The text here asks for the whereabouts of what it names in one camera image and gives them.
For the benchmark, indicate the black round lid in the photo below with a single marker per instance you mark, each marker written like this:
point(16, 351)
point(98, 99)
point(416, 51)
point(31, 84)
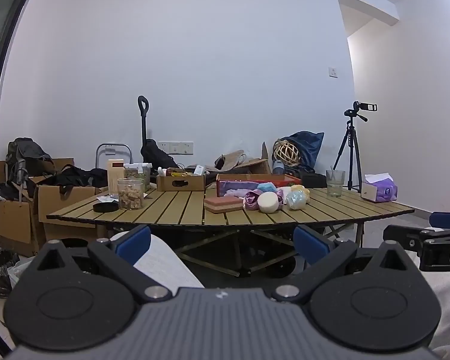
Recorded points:
point(105, 207)

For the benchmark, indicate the black clothes pile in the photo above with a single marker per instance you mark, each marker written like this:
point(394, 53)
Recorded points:
point(74, 176)

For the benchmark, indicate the clear drinking glass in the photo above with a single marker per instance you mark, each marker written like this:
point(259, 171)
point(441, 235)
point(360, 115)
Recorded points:
point(335, 183)

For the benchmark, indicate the white wall socket strip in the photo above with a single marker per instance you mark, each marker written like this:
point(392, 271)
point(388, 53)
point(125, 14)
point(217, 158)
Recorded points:
point(176, 148)

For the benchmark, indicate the yellow and white plush toy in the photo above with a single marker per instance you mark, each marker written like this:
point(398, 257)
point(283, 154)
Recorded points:
point(301, 189)

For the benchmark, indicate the dark door frame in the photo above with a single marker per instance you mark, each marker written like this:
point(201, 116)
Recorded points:
point(1, 45)

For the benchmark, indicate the person's right leg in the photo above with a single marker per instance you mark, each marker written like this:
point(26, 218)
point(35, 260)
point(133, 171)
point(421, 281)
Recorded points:
point(448, 307)

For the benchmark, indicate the blue bottle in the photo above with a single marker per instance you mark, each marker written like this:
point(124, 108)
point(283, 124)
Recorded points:
point(278, 167)

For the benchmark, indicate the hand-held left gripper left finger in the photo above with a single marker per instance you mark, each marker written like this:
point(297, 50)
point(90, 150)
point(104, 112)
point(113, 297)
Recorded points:
point(135, 243)

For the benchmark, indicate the glass jar of nuts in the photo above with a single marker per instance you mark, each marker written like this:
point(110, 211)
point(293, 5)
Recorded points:
point(130, 195)

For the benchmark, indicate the grey backpack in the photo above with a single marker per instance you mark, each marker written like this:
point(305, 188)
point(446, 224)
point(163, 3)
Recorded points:
point(26, 155)

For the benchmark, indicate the wooden slatted folding table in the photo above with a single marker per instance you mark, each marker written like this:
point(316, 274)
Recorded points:
point(180, 208)

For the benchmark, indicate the large cardboard box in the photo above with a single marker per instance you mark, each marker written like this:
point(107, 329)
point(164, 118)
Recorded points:
point(11, 217)

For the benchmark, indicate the blue fluffy cloth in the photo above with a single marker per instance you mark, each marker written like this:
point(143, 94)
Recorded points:
point(267, 187)

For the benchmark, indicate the wide cardboard box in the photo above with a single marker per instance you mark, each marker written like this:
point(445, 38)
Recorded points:
point(63, 202)

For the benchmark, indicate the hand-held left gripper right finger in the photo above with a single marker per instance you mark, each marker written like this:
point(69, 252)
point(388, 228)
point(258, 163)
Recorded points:
point(311, 247)

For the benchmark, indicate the tall beige carton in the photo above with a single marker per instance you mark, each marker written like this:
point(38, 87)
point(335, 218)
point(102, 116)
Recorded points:
point(115, 176)

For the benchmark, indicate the wicker ball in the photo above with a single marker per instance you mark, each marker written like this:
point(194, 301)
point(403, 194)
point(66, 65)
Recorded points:
point(286, 153)

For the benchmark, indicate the black video camera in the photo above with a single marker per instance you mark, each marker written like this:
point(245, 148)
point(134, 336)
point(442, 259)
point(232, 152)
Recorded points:
point(362, 108)

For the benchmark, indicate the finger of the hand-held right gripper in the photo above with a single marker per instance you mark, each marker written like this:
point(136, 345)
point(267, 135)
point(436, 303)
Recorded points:
point(401, 233)
point(448, 220)

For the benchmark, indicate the white paper packets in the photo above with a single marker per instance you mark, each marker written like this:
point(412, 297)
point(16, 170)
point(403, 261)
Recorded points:
point(106, 197)

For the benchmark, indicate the black trolley bag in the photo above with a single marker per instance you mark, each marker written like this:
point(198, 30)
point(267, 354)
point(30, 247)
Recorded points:
point(157, 155)

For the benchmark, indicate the purple tissue box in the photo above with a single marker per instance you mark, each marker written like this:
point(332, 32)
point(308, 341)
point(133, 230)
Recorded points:
point(382, 191)

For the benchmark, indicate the black tripod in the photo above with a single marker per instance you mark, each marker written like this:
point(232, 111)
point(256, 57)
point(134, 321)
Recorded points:
point(349, 150)

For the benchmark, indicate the clear plastic jar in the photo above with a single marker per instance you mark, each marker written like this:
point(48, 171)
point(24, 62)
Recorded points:
point(138, 172)

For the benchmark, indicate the pink sponge block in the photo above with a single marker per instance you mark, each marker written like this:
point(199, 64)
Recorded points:
point(224, 204)

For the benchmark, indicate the light blue mesh bath ball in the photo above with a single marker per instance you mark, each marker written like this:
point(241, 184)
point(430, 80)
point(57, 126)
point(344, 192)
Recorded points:
point(297, 200)

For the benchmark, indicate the red cardboard box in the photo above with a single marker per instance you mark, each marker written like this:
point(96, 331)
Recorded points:
point(219, 187)

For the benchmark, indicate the pink fluffy towel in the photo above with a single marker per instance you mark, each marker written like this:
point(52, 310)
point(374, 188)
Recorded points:
point(237, 193)

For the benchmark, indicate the open brown cardboard box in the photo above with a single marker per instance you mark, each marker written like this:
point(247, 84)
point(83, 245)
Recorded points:
point(247, 165)

